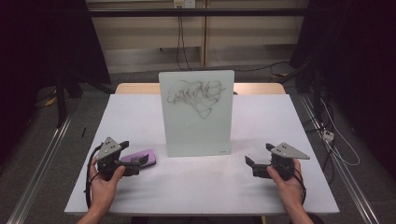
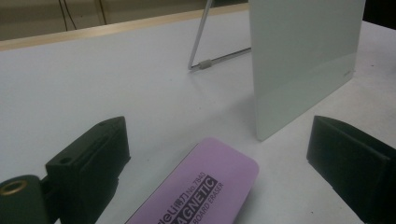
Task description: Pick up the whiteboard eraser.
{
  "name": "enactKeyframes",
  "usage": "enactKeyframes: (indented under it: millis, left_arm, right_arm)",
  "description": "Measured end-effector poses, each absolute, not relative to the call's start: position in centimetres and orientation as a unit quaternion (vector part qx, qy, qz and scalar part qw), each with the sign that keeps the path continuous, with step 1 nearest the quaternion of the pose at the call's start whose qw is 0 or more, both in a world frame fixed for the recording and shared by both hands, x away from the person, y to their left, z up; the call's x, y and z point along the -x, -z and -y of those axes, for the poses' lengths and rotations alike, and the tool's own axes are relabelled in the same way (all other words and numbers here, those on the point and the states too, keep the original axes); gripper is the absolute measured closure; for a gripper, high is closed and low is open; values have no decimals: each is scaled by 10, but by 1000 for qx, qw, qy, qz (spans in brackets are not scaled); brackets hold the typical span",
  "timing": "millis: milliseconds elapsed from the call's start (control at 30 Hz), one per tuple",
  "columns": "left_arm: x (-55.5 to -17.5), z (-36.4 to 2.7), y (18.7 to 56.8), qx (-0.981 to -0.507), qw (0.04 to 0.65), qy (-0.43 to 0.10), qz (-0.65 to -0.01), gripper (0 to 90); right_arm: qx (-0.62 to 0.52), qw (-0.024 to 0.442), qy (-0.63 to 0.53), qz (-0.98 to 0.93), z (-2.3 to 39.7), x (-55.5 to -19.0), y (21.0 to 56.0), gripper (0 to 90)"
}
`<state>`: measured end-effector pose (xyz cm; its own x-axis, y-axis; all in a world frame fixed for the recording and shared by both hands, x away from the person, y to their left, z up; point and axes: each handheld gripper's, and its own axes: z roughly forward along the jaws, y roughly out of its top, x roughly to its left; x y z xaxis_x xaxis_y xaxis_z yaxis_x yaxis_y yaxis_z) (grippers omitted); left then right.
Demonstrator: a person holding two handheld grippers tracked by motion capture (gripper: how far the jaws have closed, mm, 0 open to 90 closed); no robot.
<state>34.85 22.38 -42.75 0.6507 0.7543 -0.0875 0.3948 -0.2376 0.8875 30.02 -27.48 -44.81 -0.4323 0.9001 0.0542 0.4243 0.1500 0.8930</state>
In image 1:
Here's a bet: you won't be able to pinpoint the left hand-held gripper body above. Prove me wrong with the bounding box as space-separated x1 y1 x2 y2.
95 136 127 182

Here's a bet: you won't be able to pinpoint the wooden vertical post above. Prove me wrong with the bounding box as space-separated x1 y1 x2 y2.
200 0 209 68

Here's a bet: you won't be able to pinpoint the white wall socket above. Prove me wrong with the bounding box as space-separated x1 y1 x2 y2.
173 0 197 9

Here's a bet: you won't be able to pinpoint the white whiteboard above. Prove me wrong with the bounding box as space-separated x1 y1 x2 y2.
158 69 235 159

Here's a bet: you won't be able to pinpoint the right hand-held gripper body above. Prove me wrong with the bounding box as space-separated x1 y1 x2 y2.
269 142 311 182

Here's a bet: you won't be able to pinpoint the black hanging cables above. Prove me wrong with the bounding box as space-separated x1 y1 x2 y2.
175 15 192 72

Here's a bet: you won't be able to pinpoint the wooden table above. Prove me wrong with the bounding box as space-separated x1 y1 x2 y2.
115 82 287 96

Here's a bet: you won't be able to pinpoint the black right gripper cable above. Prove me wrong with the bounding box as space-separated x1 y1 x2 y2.
290 172 308 205

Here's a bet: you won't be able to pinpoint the white floor cable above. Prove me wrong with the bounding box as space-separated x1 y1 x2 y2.
319 97 361 167

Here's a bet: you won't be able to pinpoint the black curtain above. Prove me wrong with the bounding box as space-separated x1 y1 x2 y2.
289 0 396 178
0 0 112 162

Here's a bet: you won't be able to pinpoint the white table cover sheet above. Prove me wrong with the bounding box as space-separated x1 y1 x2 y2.
64 93 340 217

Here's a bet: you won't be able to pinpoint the black metal stand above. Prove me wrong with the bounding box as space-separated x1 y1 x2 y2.
54 72 68 129

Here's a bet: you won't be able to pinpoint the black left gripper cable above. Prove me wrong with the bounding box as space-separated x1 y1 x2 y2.
84 143 104 209

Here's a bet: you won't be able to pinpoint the person's right hand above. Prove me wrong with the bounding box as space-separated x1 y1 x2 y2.
266 158 307 213

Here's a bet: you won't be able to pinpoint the white power strip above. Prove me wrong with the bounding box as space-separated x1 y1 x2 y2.
321 130 335 143

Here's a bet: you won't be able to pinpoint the black horizontal bar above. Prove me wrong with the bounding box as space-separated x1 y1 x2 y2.
88 7 312 18

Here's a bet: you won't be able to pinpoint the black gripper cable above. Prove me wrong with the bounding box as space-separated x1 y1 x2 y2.
84 143 104 209
290 172 308 205

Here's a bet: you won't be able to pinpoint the metal floor rail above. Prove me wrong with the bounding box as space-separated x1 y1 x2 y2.
6 114 75 224
298 93 380 224

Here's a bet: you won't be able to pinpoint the person's left hand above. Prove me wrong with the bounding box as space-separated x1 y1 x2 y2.
89 157 126 212

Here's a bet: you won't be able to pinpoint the purple whiteboard eraser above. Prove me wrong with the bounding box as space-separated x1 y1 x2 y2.
120 148 157 168

